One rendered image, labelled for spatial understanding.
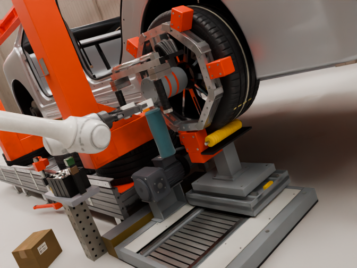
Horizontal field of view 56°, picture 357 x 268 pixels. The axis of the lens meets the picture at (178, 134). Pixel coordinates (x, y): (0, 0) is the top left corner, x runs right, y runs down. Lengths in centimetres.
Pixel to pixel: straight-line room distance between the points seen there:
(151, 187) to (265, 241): 68
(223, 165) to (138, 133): 56
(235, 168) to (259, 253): 55
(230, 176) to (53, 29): 124
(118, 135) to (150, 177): 33
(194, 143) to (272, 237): 59
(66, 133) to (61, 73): 90
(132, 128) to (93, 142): 106
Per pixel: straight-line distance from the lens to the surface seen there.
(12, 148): 379
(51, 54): 193
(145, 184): 191
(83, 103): 194
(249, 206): 176
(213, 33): 158
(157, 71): 144
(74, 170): 183
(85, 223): 212
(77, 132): 105
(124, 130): 204
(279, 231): 169
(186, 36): 157
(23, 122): 106
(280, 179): 194
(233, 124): 180
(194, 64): 172
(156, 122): 175
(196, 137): 173
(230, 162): 192
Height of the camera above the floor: 98
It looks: 13 degrees down
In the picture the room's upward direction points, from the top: 20 degrees counter-clockwise
